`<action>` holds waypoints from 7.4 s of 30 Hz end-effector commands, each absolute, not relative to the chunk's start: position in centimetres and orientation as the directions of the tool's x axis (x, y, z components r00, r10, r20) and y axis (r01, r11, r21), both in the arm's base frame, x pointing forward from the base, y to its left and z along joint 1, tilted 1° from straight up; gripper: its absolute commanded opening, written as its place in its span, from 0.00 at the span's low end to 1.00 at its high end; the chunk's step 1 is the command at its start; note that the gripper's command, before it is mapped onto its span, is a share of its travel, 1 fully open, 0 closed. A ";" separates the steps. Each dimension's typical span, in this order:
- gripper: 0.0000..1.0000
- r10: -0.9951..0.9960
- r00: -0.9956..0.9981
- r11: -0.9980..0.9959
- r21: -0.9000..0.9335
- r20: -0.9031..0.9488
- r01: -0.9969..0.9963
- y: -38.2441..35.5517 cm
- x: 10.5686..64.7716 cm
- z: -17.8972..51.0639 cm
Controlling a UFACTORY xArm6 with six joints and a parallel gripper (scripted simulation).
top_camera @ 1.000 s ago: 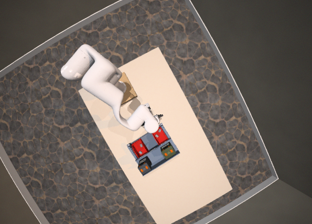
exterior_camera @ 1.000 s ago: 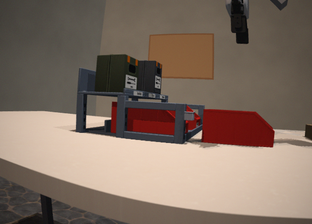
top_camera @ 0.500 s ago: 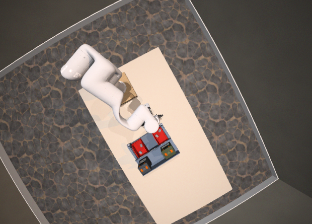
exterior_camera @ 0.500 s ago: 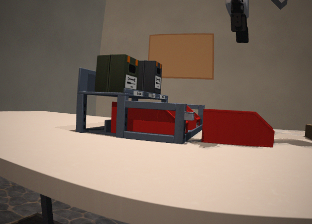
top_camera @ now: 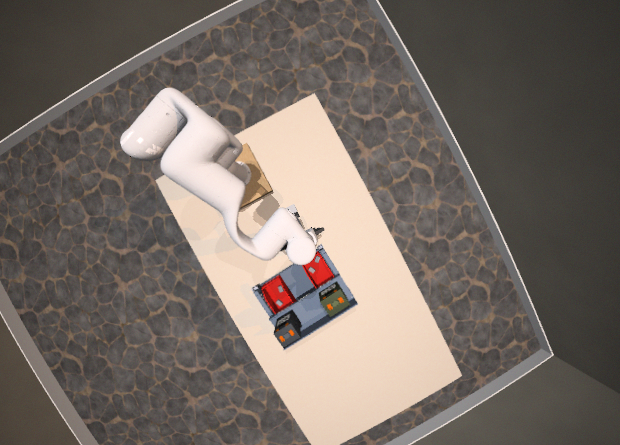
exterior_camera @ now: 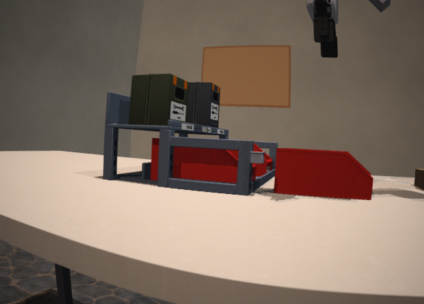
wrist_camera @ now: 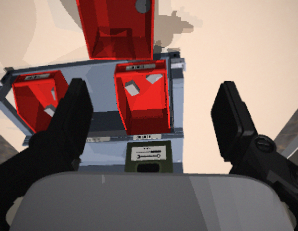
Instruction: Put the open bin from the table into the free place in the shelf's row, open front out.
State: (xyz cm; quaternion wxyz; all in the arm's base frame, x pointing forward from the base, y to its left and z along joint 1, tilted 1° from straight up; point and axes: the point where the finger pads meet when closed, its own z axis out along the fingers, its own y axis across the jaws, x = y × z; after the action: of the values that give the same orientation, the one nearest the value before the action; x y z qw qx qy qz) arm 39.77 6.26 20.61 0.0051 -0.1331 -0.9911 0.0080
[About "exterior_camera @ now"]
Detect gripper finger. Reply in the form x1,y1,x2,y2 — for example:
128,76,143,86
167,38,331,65
313,0,334,43
321,20,338,57

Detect dark grey metal shelf rack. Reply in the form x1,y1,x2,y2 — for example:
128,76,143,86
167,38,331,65
103,92,278,195

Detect red bin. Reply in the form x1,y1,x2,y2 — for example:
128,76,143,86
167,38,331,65
274,148,373,200
150,138,239,183
254,143,273,177

